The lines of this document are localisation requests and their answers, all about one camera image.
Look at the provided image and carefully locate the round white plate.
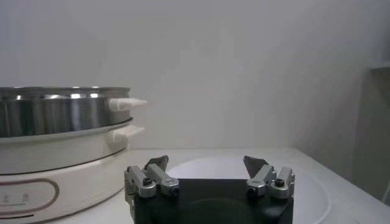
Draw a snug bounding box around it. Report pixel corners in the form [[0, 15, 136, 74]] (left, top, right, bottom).
[[166, 155, 332, 224]]

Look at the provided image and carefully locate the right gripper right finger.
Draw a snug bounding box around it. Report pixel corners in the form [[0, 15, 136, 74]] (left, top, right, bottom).
[[243, 155, 296, 200]]

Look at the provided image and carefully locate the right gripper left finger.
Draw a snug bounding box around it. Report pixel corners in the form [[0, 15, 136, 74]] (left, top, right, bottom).
[[124, 155, 180, 199]]

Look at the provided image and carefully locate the perforated steel steamer basket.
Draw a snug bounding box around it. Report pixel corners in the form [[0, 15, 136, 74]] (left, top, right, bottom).
[[0, 86, 147, 138]]

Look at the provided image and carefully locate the cream electric cooker pot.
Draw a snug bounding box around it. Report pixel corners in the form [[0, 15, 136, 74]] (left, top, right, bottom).
[[0, 117, 146, 224]]

